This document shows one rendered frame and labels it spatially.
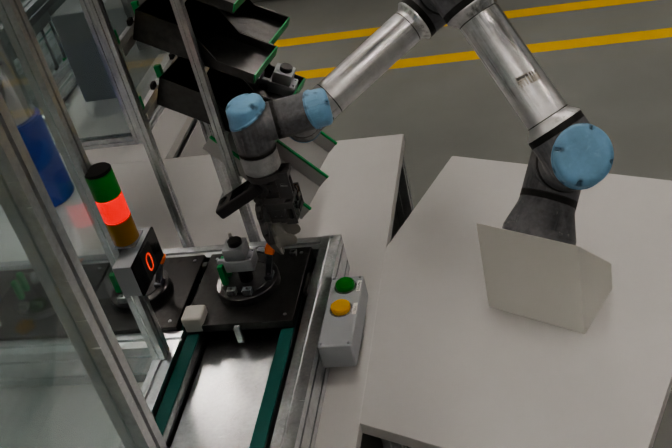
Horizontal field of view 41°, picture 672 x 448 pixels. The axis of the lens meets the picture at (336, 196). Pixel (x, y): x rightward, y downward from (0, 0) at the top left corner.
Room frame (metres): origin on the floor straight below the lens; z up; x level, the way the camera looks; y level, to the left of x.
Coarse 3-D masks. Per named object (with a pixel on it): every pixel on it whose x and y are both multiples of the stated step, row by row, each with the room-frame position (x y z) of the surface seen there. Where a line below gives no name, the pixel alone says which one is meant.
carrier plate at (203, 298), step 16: (288, 256) 1.62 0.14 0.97; (304, 256) 1.61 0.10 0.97; (208, 272) 1.64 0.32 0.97; (288, 272) 1.57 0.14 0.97; (304, 272) 1.55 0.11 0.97; (208, 288) 1.58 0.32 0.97; (288, 288) 1.51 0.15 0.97; (192, 304) 1.54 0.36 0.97; (208, 304) 1.53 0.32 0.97; (224, 304) 1.51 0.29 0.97; (256, 304) 1.49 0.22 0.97; (272, 304) 1.47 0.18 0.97; (288, 304) 1.46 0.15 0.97; (208, 320) 1.48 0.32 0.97; (224, 320) 1.46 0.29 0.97; (240, 320) 1.45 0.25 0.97; (256, 320) 1.44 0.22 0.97; (272, 320) 1.42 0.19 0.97; (288, 320) 1.41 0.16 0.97
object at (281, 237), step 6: (276, 228) 1.51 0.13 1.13; (282, 228) 1.50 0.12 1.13; (276, 234) 1.51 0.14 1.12; (282, 234) 1.51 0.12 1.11; (288, 234) 1.50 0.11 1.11; (276, 240) 1.51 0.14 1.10; (282, 240) 1.51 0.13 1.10; (288, 240) 1.50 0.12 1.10; (294, 240) 1.50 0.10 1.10; (276, 246) 1.50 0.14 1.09; (282, 246) 1.51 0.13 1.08; (282, 252) 1.52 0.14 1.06
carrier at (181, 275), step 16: (192, 256) 1.72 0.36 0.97; (176, 272) 1.67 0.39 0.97; (192, 272) 1.66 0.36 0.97; (160, 288) 1.60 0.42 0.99; (176, 288) 1.61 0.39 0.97; (192, 288) 1.60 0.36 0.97; (160, 304) 1.57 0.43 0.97; (176, 304) 1.56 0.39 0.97; (160, 320) 1.52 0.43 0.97; (176, 320) 1.50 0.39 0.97
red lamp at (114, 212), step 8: (112, 200) 1.39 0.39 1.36; (120, 200) 1.40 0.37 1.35; (104, 208) 1.39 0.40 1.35; (112, 208) 1.38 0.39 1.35; (120, 208) 1.39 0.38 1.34; (128, 208) 1.41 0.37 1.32; (104, 216) 1.39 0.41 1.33; (112, 216) 1.38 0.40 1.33; (120, 216) 1.39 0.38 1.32; (128, 216) 1.40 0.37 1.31; (112, 224) 1.38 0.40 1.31
